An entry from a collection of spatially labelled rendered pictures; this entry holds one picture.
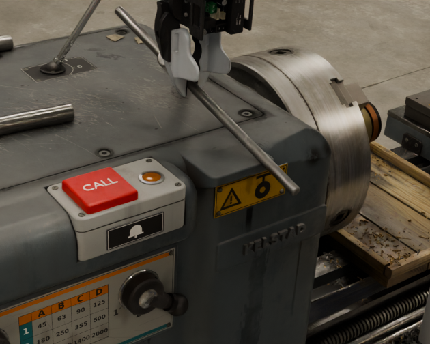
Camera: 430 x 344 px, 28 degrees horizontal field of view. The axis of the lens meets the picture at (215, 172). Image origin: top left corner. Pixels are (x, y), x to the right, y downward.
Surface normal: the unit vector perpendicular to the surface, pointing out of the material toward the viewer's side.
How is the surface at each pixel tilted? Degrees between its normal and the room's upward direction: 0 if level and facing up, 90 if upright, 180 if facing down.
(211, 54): 90
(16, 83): 0
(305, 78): 20
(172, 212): 90
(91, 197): 0
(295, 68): 11
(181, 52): 89
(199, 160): 0
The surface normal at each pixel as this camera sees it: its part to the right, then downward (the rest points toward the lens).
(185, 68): -0.81, 0.25
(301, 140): 0.60, -0.06
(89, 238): 0.58, 0.44
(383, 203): 0.05, -0.86
